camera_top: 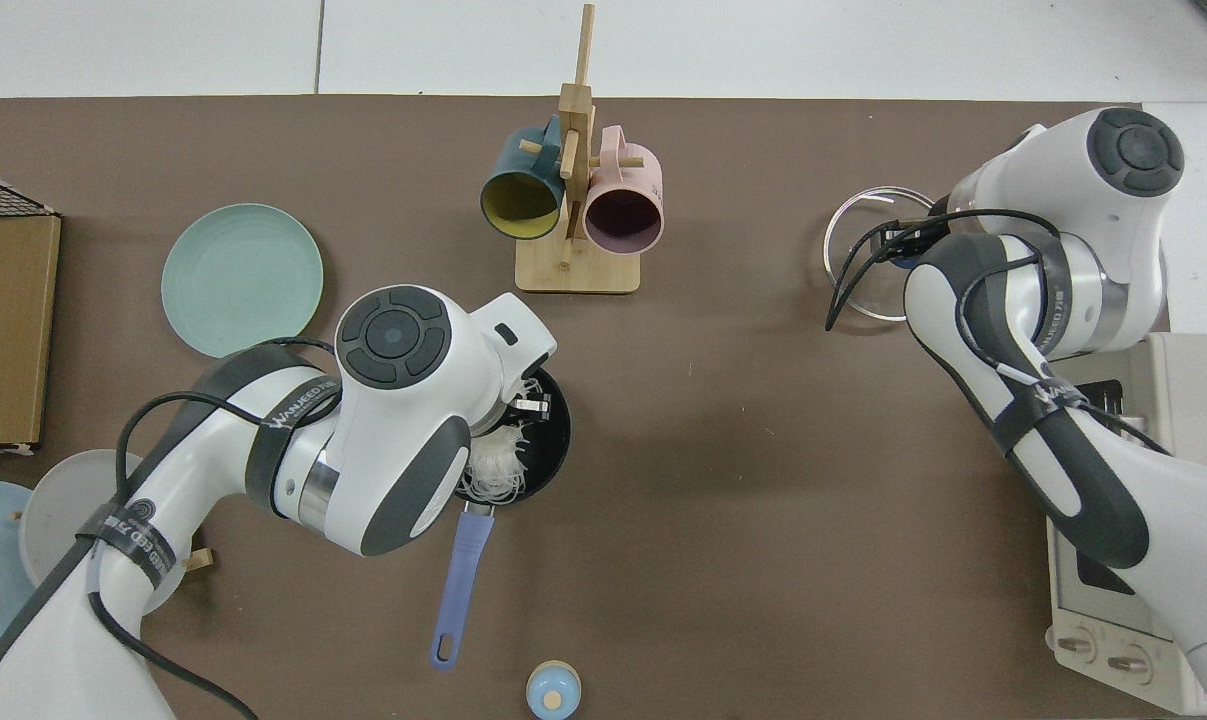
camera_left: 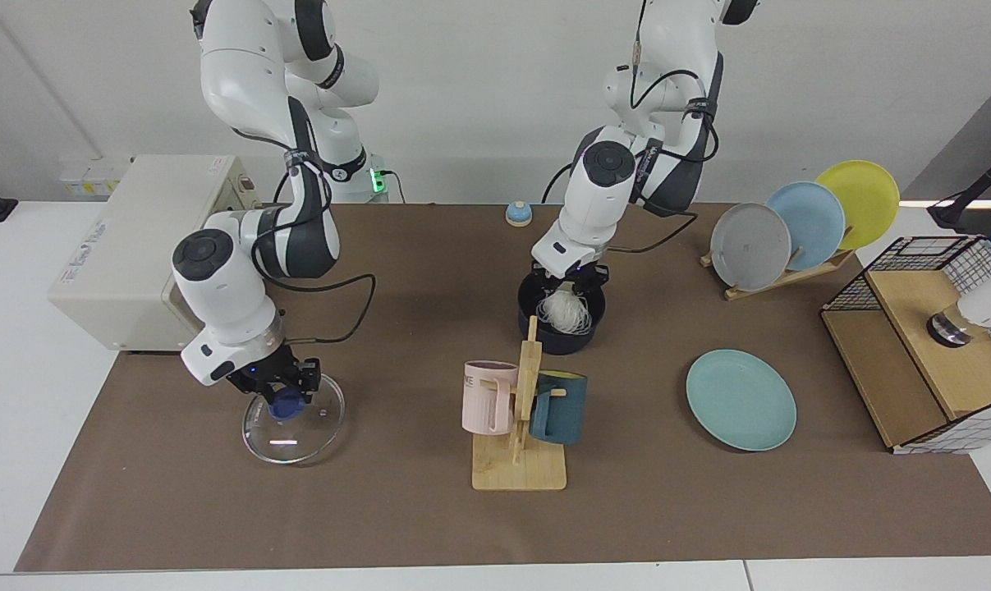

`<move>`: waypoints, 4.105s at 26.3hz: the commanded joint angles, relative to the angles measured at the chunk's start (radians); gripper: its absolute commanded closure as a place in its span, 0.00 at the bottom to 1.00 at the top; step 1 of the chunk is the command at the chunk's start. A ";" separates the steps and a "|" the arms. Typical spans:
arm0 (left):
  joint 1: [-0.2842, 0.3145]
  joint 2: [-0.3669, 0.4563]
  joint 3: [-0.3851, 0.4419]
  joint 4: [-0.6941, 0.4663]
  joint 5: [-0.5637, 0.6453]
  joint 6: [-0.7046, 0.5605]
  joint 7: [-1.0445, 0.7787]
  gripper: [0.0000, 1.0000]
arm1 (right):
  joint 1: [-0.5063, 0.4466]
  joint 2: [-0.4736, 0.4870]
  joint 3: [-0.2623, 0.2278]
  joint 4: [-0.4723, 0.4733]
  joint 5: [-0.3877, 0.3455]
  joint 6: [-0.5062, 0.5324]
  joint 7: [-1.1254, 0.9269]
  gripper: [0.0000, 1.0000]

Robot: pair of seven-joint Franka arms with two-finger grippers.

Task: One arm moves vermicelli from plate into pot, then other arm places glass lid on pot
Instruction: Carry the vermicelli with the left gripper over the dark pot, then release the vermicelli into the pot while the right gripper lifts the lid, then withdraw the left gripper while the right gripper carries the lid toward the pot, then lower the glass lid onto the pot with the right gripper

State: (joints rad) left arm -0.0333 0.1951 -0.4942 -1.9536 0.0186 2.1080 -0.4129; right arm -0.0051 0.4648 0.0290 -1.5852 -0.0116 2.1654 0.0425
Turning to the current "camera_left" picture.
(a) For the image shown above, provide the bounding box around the pale toaster oven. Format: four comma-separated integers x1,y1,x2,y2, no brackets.
48,154,262,355

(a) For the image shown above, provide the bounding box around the light blue plate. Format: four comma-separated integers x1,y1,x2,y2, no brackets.
764,181,846,272

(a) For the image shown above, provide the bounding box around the black pot with blue handle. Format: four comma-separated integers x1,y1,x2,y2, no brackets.
517,271,607,356

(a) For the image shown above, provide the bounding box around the white vermicelli bundle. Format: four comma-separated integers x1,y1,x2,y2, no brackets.
536,283,594,336

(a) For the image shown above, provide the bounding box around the pink cup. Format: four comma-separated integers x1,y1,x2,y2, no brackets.
461,360,519,436

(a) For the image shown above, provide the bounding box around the yellow plate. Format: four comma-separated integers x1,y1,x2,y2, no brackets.
815,160,901,251

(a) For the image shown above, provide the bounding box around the grey plate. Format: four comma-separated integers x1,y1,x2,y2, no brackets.
709,203,792,292

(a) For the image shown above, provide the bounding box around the glass lid with blue knob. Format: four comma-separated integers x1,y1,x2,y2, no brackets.
242,373,346,465

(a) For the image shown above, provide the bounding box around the brown table cloth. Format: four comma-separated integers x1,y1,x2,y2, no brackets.
15,202,991,573

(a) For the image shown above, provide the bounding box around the wooden cup stand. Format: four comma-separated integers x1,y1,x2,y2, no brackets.
471,316,567,492

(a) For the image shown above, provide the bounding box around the dark teal cup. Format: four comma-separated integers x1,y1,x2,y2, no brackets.
530,371,588,446

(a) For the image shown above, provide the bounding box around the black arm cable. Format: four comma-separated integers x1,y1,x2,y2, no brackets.
249,148,379,344
606,45,722,255

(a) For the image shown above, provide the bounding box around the teal green plate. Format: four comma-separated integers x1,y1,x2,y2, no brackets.
686,349,798,452

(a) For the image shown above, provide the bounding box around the wire basket with wooden floor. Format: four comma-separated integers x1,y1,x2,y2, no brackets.
821,235,991,455

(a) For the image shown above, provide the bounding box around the black stand leg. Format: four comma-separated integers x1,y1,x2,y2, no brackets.
926,144,991,231

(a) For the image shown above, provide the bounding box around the wooden plate rack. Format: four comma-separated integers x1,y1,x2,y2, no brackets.
700,246,857,301

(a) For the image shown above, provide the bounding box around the white wall socket strip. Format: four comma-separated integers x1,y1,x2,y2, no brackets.
58,158,133,198

